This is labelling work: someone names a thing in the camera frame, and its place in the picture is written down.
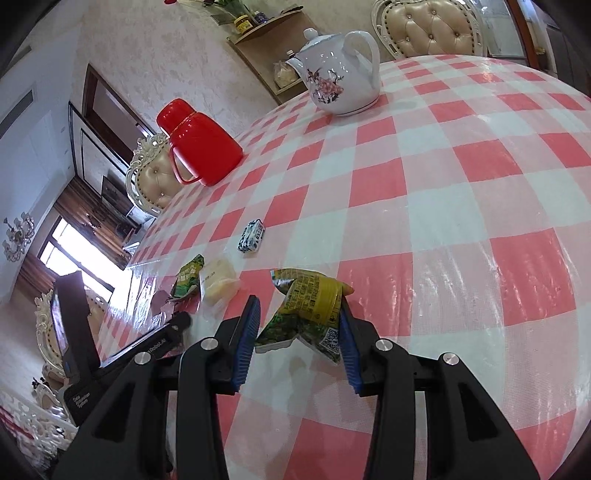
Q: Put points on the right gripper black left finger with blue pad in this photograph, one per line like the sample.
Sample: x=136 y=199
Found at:
x=124 y=436

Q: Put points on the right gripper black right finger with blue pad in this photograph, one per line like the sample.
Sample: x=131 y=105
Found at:
x=468 y=435

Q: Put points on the dark green yellow snack packet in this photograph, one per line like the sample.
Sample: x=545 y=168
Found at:
x=309 y=312

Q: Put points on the cream tufted chair left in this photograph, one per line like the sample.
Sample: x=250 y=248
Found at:
x=45 y=335

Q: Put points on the cream tufted chair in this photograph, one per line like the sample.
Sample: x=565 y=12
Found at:
x=419 y=28
x=45 y=335
x=150 y=182

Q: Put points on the pink snack packet front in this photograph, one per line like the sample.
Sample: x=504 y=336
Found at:
x=161 y=304

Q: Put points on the crystal chandelier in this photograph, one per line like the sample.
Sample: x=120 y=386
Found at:
x=19 y=236

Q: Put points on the small green snack packet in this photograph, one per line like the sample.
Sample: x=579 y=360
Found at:
x=187 y=279

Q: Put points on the clear wrapped cream pastry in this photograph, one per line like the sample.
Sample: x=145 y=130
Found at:
x=218 y=282

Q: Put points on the cream tufted chair far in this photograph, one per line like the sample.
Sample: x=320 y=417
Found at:
x=150 y=182

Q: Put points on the blue white patterned candy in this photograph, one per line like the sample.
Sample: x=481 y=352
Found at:
x=251 y=237

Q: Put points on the red white checkered tablecloth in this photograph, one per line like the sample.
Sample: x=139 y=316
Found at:
x=457 y=207

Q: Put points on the red thermos jug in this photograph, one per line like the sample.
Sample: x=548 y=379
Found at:
x=200 y=149

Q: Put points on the wooden corner shelf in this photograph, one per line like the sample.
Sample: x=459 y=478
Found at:
x=263 y=46

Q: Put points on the white floral teapot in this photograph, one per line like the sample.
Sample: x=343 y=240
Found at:
x=341 y=71

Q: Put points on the cream tufted chair right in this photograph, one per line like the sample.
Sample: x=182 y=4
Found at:
x=419 y=28

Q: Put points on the wall television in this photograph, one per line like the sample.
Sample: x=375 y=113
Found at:
x=115 y=196

